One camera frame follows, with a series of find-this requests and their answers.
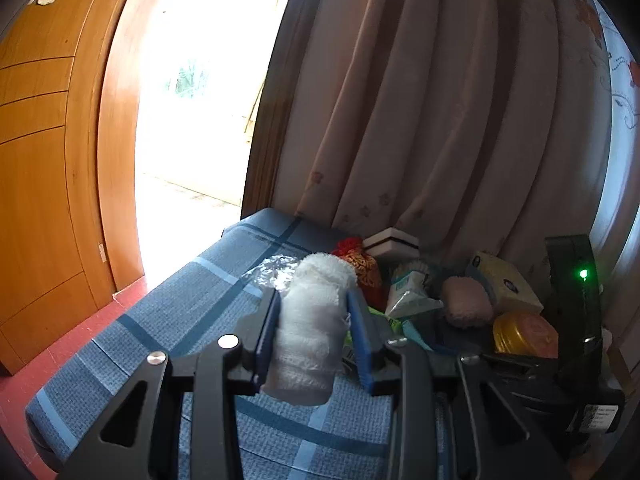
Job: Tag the dark wooden door frame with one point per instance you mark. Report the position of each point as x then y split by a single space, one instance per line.
272 90

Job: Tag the crumpled clear plastic wrap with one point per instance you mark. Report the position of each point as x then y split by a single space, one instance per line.
275 272

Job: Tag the white box with dark band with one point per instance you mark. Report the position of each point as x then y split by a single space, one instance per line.
392 245

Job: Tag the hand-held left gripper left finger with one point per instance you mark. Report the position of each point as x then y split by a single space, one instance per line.
269 332

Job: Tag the blue plaid cloth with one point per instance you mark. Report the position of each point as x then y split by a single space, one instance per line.
165 310

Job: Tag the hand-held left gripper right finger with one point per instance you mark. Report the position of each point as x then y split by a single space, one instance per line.
361 342

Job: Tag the small tissue packet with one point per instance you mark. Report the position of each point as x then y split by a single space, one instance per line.
409 290

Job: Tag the wooden door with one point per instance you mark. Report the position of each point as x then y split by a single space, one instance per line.
45 170

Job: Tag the pale yellow tissue box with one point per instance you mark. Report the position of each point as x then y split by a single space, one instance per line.
505 285

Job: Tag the pink round puff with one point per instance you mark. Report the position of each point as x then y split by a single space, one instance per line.
467 302

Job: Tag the white towel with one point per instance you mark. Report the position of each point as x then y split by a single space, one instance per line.
310 330

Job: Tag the floral sheer curtain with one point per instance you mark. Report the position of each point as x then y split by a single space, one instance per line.
622 125

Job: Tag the beige curtain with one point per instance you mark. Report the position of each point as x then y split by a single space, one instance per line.
430 110

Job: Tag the round gold tin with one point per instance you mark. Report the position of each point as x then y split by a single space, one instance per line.
527 335

